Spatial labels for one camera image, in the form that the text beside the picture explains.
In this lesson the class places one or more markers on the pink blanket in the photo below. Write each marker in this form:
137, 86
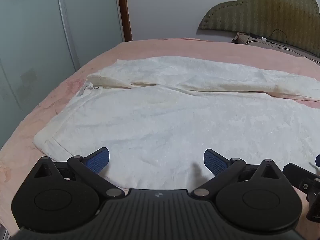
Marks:
105, 55

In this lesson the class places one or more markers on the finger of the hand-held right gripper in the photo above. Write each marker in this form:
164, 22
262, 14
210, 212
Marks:
318, 159
298, 176

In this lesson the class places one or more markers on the brown wooden trim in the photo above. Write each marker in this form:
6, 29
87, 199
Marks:
124, 12

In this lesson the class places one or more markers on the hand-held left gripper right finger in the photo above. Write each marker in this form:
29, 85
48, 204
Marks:
215, 162

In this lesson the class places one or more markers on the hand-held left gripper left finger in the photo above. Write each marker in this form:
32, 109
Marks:
98, 159

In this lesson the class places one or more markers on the frosted glass wardrobe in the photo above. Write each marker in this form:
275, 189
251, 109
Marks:
37, 55

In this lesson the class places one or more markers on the white pants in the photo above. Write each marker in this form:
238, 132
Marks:
160, 120

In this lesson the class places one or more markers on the green padded headboard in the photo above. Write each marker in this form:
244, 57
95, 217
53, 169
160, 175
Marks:
272, 10

